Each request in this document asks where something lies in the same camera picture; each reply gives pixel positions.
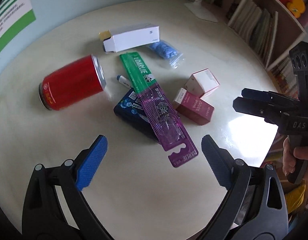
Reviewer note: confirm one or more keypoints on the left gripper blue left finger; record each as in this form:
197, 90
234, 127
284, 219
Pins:
54, 205

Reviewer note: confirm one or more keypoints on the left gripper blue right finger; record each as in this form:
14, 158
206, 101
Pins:
254, 206

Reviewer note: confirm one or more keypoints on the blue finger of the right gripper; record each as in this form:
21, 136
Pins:
263, 94
269, 109

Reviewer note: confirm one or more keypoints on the white pink cube box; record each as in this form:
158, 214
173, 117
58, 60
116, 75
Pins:
202, 83

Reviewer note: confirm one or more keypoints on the maroon small carton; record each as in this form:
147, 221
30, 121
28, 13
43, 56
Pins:
192, 107

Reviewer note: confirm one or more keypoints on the blue items zip bag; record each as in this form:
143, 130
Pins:
169, 56

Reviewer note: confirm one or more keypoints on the green purple toothbrush package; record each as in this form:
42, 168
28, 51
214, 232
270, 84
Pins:
163, 118

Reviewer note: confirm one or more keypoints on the dark blue snack packet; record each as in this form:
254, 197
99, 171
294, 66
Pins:
129, 109

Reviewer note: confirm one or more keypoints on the white gold long box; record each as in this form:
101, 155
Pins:
128, 37

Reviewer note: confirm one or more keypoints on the red soda can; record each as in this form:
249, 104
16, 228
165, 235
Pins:
72, 83

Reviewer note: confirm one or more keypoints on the person's right hand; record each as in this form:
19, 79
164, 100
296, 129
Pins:
291, 155

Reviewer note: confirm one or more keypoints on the wooden bookshelf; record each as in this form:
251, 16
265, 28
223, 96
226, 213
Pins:
269, 29

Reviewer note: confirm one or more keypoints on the yellow plush toy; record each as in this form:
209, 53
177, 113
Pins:
295, 5

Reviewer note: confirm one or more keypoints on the white blue marker pen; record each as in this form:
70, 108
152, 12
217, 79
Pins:
124, 81

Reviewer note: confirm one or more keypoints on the green white wall poster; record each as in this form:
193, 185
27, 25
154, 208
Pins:
15, 15

